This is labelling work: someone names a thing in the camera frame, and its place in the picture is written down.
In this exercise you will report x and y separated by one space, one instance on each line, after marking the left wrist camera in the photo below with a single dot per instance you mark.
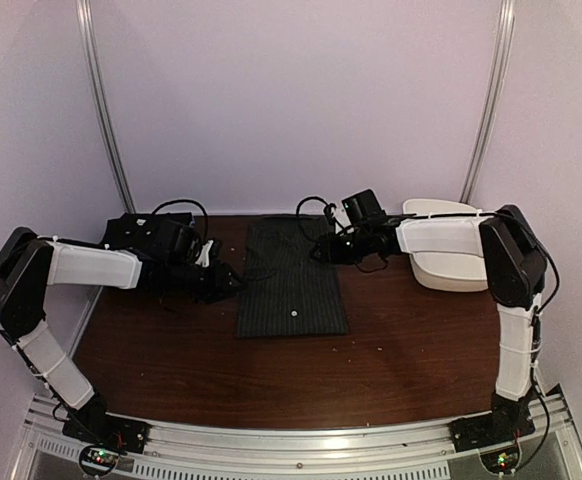
209 253

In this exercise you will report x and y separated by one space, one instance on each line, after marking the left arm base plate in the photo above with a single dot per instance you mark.
98 427

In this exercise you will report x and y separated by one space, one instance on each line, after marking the left aluminium post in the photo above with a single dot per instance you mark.
103 115

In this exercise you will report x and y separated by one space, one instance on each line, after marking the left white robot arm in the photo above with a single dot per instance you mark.
148 251

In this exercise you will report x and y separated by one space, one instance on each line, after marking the stack of folded shirts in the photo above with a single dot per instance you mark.
120 232

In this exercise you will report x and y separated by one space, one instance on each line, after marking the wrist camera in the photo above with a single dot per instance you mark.
336 217
209 253

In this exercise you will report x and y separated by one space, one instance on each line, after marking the aluminium front rail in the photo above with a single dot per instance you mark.
422 450

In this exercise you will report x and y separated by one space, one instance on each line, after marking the black pinstriped long sleeve shirt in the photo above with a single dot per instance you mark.
288 293

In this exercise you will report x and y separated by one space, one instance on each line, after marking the circuit board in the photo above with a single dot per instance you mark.
501 461
97 461

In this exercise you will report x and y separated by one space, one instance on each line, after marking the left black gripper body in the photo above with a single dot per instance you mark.
206 287

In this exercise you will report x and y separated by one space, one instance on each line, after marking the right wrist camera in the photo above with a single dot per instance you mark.
336 217

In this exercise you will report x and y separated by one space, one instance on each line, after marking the right circuit board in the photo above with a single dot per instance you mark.
501 461

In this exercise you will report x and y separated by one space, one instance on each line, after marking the white plastic tub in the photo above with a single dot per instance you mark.
445 271

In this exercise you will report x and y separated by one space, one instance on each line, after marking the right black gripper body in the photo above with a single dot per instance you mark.
349 253

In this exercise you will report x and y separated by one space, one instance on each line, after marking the aluminium post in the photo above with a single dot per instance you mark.
103 115
499 66

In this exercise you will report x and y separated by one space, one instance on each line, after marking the left circuit board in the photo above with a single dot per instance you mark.
97 461

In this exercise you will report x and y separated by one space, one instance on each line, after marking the right aluminium post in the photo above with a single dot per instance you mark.
499 66

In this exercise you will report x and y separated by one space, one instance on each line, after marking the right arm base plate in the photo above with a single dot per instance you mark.
486 430

